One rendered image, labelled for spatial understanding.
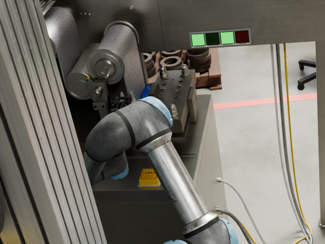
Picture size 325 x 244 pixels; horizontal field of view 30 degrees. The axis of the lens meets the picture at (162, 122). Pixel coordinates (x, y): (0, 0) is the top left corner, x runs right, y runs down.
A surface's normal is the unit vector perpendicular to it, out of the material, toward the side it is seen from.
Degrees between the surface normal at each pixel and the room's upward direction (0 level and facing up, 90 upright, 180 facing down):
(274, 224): 0
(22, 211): 90
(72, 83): 90
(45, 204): 90
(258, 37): 90
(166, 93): 0
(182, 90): 0
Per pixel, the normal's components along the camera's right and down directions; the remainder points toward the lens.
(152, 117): 0.37, -0.26
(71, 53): 0.98, -0.01
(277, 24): -0.18, 0.55
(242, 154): -0.15, -0.84
